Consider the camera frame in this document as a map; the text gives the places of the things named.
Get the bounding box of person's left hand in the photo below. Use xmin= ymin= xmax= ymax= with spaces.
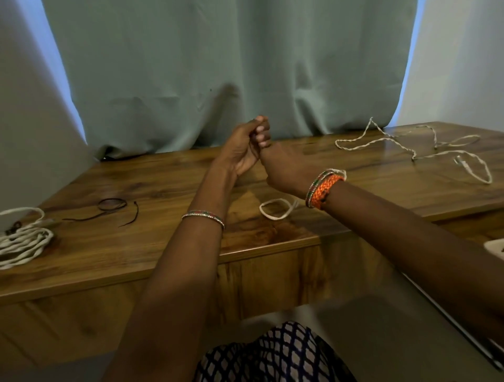
xmin=214 ymin=115 xmax=272 ymax=178

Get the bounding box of person's right hand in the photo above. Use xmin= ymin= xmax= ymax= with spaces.
xmin=259 ymin=141 xmax=328 ymax=199

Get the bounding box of plain white cable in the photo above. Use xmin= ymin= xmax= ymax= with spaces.
xmin=259 ymin=168 xmax=347 ymax=221

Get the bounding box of short black twist tie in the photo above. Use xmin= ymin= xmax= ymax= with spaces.
xmin=118 ymin=201 xmax=139 ymax=228

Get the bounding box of long black twist tie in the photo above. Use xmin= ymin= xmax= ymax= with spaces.
xmin=62 ymin=197 xmax=128 ymax=222

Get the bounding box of beige plastic basket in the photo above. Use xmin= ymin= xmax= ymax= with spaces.
xmin=483 ymin=238 xmax=504 ymax=260

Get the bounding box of person's left forearm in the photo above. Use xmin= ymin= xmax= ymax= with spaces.
xmin=102 ymin=161 xmax=237 ymax=382

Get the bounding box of person's right forearm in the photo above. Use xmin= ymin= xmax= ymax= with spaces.
xmin=322 ymin=181 xmax=504 ymax=347

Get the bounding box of wooden drawer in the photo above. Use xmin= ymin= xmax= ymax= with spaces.
xmin=401 ymin=208 xmax=504 ymax=370

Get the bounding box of silver beaded bangle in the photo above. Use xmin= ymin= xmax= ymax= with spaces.
xmin=182 ymin=209 xmax=226 ymax=231

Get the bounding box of teal fabric curtain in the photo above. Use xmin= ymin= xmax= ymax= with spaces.
xmin=41 ymin=0 xmax=418 ymax=160

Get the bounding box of wooden desk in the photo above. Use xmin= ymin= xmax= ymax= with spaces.
xmin=0 ymin=121 xmax=504 ymax=370

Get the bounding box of orange braided bracelet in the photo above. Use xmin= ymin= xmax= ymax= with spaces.
xmin=305 ymin=169 xmax=335 ymax=208
xmin=310 ymin=174 xmax=346 ymax=210

